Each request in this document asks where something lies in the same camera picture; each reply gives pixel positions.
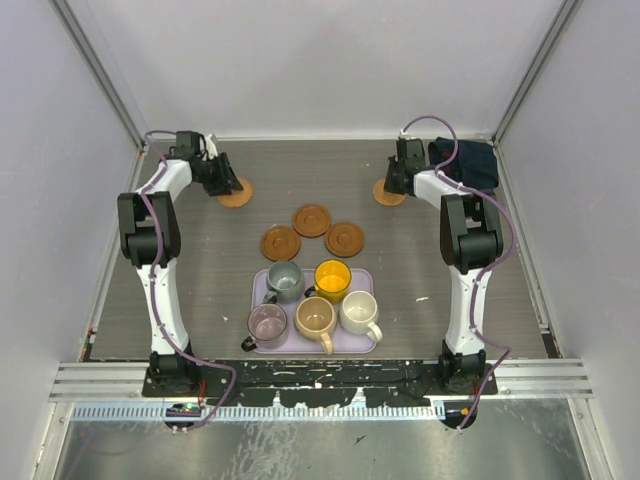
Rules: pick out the yellow glass cup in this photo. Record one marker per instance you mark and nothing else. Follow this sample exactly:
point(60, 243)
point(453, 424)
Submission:
point(331, 281)

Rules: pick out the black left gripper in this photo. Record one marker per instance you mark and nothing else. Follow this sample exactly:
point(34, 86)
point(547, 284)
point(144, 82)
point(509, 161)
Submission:
point(226, 179)

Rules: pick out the woven rattan coaster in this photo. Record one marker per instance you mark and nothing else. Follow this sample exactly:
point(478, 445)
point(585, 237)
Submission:
point(238, 198)
point(385, 198)

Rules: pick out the beige ceramic mug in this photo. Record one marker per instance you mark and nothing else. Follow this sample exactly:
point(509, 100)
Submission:
point(316, 320)

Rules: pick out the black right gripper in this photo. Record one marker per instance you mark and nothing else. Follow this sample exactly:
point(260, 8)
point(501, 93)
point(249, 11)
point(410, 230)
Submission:
point(389, 186)

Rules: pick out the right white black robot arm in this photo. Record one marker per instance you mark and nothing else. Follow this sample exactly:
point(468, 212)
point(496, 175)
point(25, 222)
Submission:
point(470, 239)

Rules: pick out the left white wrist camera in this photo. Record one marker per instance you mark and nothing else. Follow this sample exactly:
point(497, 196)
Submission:
point(210, 147)

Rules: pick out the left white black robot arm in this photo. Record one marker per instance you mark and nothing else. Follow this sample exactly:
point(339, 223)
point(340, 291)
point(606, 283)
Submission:
point(150, 239)

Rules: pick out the white speckled ceramic mug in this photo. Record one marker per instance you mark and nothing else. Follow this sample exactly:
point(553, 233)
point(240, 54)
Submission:
point(359, 314)

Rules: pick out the aluminium frame rail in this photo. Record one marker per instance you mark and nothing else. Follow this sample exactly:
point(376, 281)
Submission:
point(513, 379)

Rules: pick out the grey ceramic mug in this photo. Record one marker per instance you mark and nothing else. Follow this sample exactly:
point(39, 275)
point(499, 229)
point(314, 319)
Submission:
point(285, 283)

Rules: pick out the white slotted cable duct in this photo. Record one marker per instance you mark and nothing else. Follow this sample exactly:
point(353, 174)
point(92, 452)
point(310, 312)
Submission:
point(186, 412)

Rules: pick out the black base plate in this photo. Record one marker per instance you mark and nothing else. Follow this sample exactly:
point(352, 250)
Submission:
point(313, 383)

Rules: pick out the brown wooden coaster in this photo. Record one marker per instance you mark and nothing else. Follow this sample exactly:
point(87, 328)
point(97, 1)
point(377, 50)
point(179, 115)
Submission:
point(344, 239)
point(311, 220)
point(280, 243)

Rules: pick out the pink ceramic mug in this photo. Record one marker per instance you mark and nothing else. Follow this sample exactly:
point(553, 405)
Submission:
point(268, 328)

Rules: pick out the dark blue folded cloth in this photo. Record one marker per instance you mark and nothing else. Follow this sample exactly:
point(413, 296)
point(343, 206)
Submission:
point(475, 164)

